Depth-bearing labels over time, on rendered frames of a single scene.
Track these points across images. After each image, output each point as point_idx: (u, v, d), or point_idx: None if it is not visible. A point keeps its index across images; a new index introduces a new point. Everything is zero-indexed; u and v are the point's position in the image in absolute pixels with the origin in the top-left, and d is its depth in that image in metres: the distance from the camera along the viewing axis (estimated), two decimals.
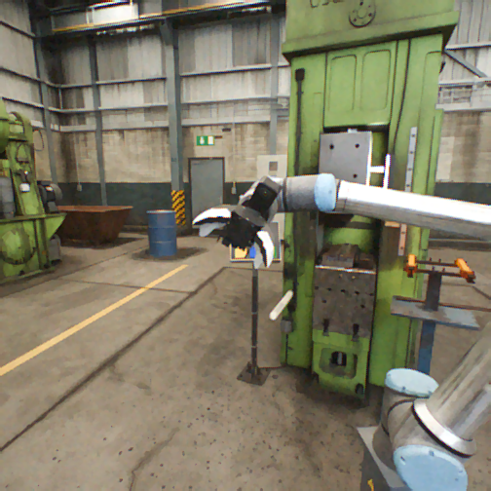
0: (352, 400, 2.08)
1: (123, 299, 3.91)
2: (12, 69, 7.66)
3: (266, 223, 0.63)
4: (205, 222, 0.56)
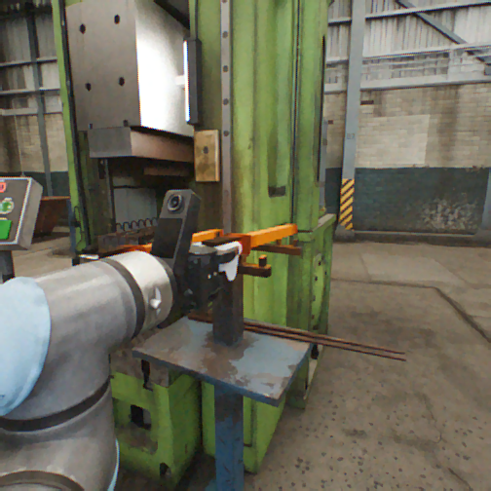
0: None
1: None
2: None
3: None
4: None
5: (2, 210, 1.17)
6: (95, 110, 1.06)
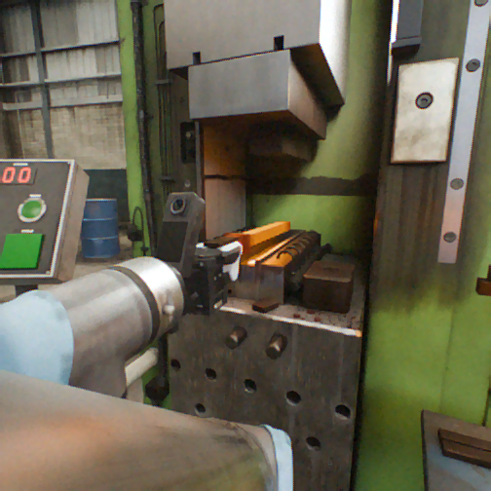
0: None
1: None
2: None
3: None
4: None
5: (25, 216, 0.66)
6: (211, 23, 0.55)
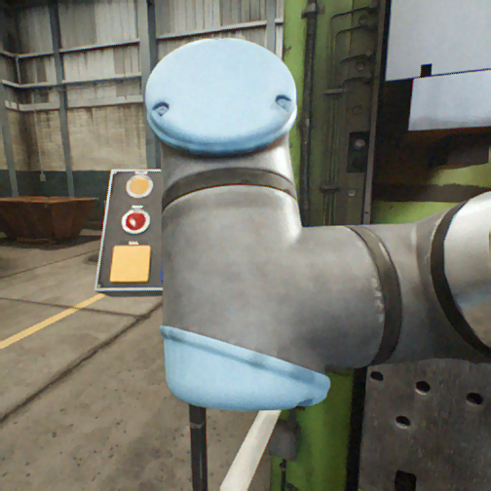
0: None
1: (28, 328, 2.49)
2: None
3: None
4: None
5: None
6: (451, 36, 0.55)
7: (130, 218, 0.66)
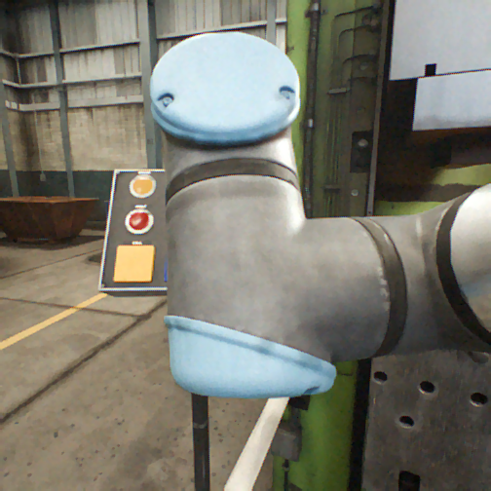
0: None
1: (29, 328, 2.49)
2: None
3: None
4: None
5: None
6: (456, 35, 0.55)
7: (133, 218, 0.65)
